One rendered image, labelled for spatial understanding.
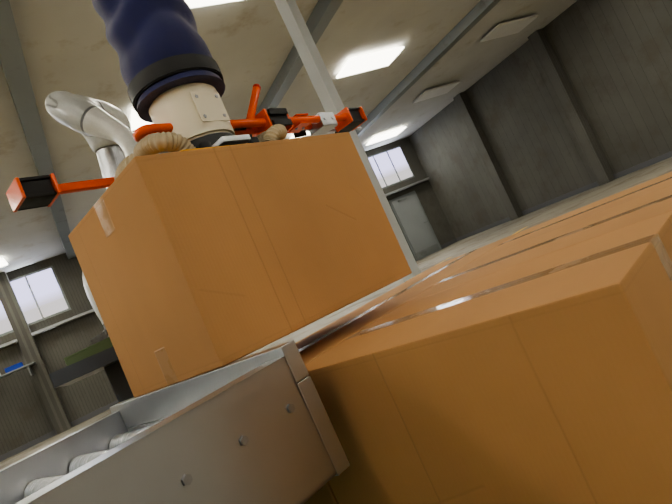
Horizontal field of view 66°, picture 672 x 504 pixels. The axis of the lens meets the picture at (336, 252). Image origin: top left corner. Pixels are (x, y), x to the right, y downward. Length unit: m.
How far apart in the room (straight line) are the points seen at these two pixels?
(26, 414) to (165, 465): 13.69
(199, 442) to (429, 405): 0.32
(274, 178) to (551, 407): 0.72
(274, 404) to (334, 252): 0.48
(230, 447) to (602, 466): 0.45
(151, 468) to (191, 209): 0.48
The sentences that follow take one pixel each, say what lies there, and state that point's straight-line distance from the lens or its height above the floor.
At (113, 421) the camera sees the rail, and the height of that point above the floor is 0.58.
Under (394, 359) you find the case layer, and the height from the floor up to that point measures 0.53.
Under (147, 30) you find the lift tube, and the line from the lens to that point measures 1.34.
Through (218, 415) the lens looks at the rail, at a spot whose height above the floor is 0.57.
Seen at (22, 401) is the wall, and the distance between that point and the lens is 14.36.
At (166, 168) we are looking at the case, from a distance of 1.01.
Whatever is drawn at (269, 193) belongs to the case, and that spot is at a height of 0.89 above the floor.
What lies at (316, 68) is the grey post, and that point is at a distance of 4.70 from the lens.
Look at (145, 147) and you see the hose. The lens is 1.15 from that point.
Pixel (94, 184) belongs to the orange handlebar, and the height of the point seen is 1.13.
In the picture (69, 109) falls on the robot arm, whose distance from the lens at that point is 1.96.
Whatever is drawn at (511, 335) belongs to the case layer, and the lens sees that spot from 0.68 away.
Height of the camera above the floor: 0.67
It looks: 2 degrees up
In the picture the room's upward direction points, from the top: 25 degrees counter-clockwise
